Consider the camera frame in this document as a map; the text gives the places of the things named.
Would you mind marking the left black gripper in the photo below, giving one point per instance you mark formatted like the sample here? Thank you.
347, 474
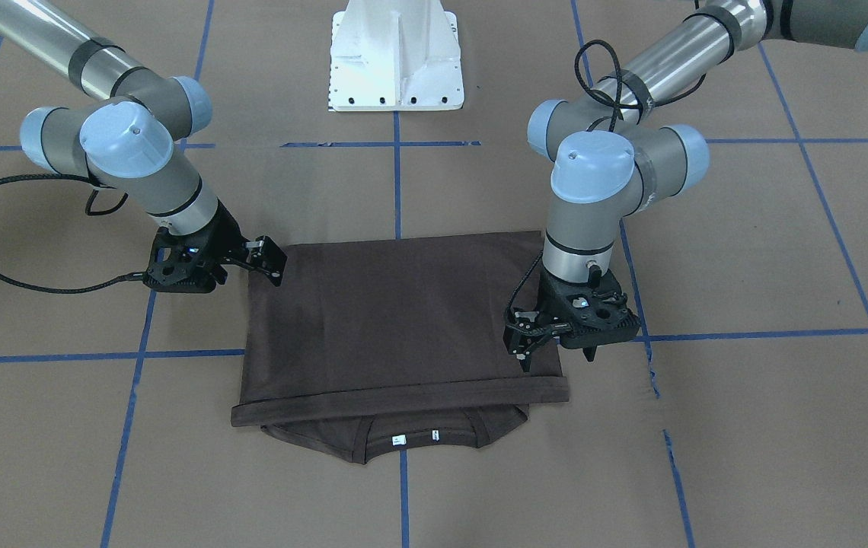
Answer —
546, 295

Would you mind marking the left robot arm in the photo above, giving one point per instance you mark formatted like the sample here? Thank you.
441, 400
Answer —
607, 166

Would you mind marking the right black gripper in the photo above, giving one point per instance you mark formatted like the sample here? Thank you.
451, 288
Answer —
225, 235

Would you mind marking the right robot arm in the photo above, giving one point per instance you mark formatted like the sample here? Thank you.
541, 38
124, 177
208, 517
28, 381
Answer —
127, 141

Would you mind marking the dark brown t-shirt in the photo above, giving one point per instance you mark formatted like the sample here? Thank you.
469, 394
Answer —
376, 346

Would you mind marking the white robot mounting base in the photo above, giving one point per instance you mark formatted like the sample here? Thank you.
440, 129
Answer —
395, 56

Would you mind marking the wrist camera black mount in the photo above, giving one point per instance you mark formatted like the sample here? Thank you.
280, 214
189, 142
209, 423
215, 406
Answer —
597, 319
183, 264

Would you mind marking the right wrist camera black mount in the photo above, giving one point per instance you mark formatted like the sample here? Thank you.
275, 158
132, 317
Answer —
183, 264

